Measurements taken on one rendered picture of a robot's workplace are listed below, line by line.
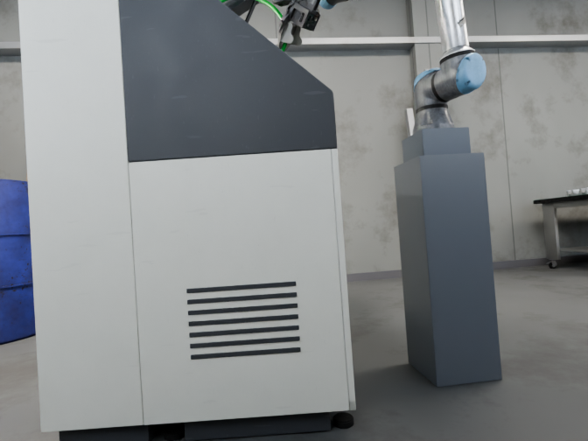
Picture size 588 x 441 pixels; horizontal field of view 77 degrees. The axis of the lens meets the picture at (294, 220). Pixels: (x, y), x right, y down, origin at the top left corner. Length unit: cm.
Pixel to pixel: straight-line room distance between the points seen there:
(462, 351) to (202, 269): 93
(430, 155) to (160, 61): 91
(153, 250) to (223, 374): 39
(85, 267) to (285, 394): 65
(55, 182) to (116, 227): 21
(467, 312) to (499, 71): 373
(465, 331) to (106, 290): 115
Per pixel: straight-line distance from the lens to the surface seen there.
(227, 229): 104
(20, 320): 295
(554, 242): 450
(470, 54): 147
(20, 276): 293
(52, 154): 124
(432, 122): 149
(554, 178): 499
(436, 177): 140
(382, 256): 396
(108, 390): 122
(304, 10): 131
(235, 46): 116
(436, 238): 138
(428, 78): 155
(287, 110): 108
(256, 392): 112
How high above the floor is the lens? 58
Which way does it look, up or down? 1 degrees up
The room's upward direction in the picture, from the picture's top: 4 degrees counter-clockwise
